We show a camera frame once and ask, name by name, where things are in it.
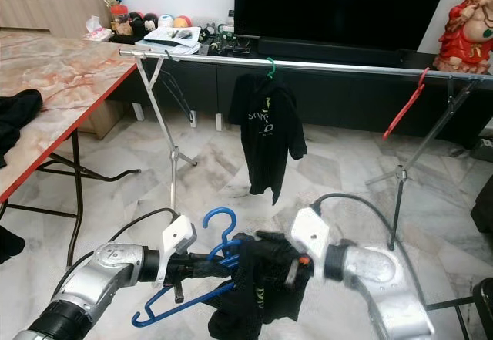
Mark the blue plastic hanger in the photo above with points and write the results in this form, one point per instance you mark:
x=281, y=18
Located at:
x=185, y=304

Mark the black printed shirt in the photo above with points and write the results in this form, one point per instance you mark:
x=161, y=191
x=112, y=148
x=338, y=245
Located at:
x=266, y=139
x=266, y=294

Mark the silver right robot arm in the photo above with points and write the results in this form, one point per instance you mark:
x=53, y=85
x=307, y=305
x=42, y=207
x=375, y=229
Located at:
x=377, y=278

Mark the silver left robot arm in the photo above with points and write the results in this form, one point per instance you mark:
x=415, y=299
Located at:
x=100, y=274

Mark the red hanger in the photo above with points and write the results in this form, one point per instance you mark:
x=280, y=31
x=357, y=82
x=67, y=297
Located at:
x=406, y=103

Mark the green hanger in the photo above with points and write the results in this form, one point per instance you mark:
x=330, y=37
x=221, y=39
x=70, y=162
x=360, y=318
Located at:
x=273, y=66

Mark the brown cardboard box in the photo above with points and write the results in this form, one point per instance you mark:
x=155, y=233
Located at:
x=106, y=122

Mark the black television console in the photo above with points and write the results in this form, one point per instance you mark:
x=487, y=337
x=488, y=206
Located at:
x=347, y=101

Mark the dark sofa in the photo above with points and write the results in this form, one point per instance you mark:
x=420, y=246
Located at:
x=484, y=217

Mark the silver metal clothes rack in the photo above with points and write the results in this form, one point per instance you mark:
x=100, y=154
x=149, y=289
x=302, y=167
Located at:
x=347, y=69

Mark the black soundbar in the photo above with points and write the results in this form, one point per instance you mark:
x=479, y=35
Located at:
x=331, y=51

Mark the black clothes pile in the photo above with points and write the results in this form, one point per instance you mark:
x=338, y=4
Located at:
x=17, y=116

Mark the small green toy figures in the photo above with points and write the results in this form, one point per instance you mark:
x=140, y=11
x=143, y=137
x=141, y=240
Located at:
x=223, y=42

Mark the marble table red edge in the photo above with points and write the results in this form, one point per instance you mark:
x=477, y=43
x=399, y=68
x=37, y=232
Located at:
x=62, y=78

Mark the small clear bottle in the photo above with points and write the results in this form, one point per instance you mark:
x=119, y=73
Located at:
x=229, y=22

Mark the white pink tissue pack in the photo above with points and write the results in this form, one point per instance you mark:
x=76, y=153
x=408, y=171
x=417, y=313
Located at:
x=98, y=31

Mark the red lid jar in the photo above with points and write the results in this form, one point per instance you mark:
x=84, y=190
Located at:
x=119, y=20

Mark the black television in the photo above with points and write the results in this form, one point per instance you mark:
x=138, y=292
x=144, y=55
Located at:
x=343, y=8

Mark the red gold statue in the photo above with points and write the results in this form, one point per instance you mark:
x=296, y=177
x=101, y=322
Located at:
x=462, y=43

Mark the light wooden cabinet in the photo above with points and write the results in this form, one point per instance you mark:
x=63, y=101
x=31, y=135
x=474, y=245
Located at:
x=54, y=12

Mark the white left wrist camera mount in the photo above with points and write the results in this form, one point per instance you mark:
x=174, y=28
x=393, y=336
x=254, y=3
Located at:
x=179, y=238

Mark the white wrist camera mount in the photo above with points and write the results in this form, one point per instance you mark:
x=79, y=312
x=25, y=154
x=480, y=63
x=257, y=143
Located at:
x=179, y=238
x=310, y=233

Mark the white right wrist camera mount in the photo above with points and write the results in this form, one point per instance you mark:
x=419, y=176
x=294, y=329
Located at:
x=310, y=233

